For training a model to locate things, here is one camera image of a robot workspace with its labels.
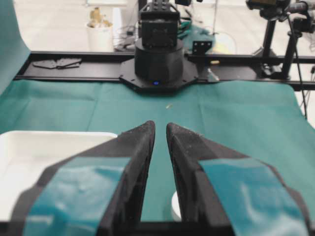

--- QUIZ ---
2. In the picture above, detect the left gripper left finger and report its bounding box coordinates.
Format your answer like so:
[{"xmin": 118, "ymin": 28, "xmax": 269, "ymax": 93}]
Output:
[{"xmin": 11, "ymin": 121, "xmax": 155, "ymax": 236}]

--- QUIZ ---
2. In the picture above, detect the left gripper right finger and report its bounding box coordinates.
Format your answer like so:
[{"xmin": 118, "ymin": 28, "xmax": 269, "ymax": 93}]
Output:
[{"xmin": 166, "ymin": 123, "xmax": 310, "ymax": 236}]

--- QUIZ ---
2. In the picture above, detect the white tape roll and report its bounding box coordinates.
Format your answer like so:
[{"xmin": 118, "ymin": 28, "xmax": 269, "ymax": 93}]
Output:
[{"xmin": 171, "ymin": 191, "xmax": 182, "ymax": 222}]

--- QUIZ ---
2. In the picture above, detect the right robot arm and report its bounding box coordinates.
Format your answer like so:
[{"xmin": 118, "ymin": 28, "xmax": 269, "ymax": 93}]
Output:
[{"xmin": 119, "ymin": 0, "xmax": 198, "ymax": 92}]

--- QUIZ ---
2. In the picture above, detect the white plastic case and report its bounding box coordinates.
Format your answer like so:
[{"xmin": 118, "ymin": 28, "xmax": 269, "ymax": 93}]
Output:
[{"xmin": 0, "ymin": 131, "xmax": 117, "ymax": 222}]

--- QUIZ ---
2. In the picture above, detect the white bucket with items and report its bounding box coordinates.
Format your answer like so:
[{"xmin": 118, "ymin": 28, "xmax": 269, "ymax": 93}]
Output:
[{"xmin": 86, "ymin": 7, "xmax": 114, "ymax": 52}]

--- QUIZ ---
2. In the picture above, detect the black aluminium rail frame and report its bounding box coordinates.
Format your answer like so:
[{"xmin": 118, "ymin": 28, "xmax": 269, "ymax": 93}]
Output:
[{"xmin": 14, "ymin": 52, "xmax": 315, "ymax": 92}]

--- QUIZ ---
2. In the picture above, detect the black camera tripod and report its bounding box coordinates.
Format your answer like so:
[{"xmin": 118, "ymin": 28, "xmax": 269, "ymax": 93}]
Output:
[{"xmin": 245, "ymin": 0, "xmax": 315, "ymax": 81}]

